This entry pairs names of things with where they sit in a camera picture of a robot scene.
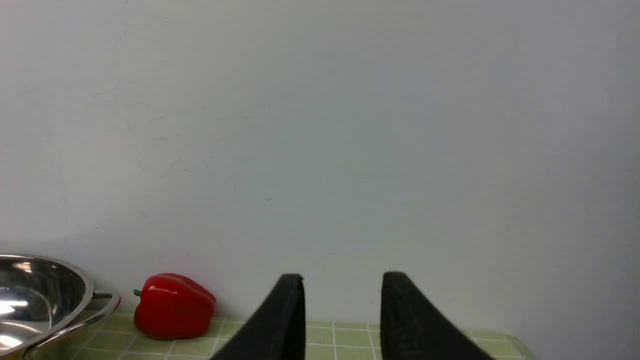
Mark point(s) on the stainless steel pot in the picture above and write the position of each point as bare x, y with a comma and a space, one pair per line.
45, 304

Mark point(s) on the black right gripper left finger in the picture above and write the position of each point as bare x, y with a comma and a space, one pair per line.
276, 330

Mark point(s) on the red bell pepper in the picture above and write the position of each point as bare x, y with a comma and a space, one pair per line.
173, 307

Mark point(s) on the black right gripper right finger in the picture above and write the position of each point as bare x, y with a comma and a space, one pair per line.
412, 328

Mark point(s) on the green checkered tablecloth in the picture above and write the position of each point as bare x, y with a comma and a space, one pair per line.
116, 338

